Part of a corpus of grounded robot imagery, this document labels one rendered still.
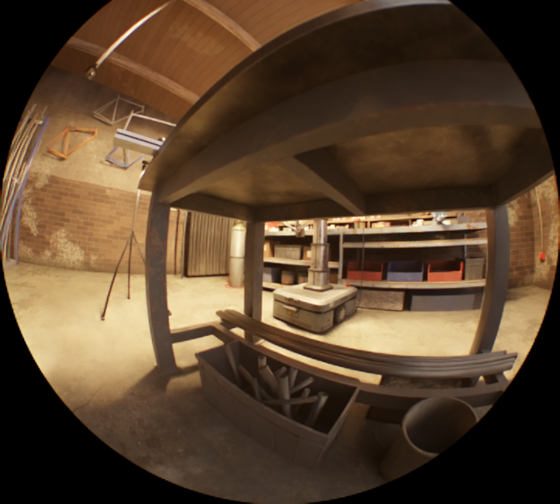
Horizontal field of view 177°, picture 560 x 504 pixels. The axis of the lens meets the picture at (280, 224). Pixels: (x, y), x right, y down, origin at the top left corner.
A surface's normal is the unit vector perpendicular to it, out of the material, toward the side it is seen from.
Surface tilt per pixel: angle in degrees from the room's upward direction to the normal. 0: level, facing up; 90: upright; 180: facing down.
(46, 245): 90
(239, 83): 180
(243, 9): 174
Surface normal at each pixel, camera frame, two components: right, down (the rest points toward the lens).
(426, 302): -0.61, -0.12
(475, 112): -0.04, 0.99
